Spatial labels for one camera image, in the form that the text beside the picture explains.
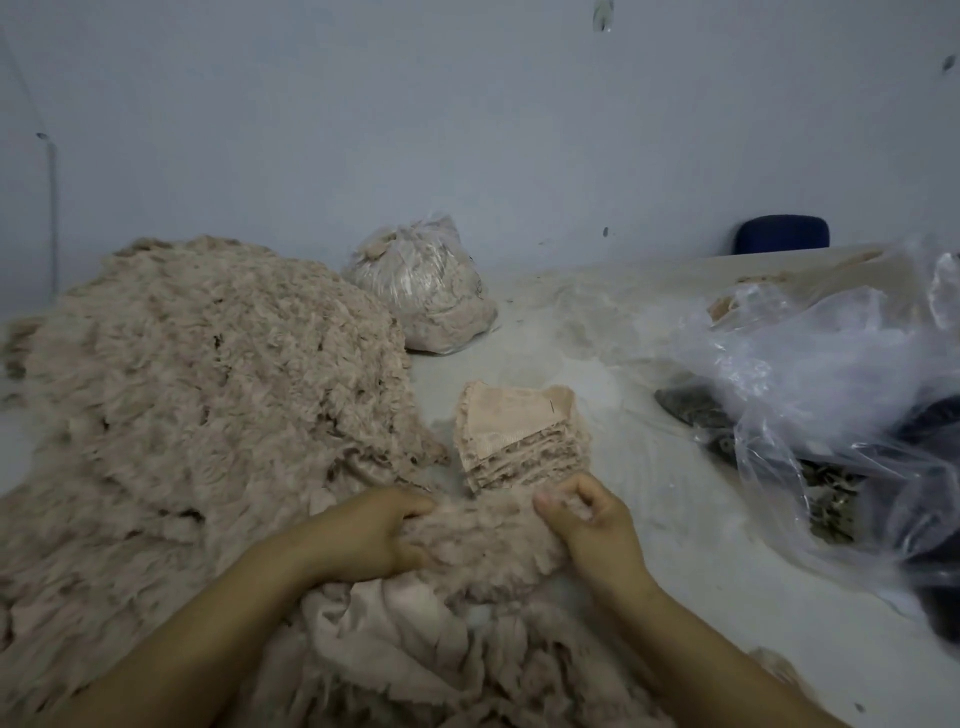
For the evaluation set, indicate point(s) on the person's left hand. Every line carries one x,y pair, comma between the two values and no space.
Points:
353,537

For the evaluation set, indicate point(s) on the blue chair back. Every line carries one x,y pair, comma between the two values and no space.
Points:
782,233

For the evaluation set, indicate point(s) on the person's right forearm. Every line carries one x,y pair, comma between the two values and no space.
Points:
720,668

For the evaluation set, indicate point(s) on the large pile beige fabric scraps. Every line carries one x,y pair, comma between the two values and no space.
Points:
195,435

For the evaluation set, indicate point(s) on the person's right hand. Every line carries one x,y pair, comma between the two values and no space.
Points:
600,537

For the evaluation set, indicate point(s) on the beige scrap strips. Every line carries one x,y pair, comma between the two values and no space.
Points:
480,555

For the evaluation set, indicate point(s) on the beige fur pile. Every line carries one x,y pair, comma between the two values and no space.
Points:
735,303

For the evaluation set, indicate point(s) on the large clear plastic bag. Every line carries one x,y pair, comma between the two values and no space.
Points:
833,390

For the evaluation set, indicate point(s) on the clear bag of beige scraps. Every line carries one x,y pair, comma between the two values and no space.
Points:
423,285

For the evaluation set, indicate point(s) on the stack of sorted beige pieces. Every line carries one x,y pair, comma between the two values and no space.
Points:
518,435

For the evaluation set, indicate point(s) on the person's left forearm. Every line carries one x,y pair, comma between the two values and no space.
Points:
173,653

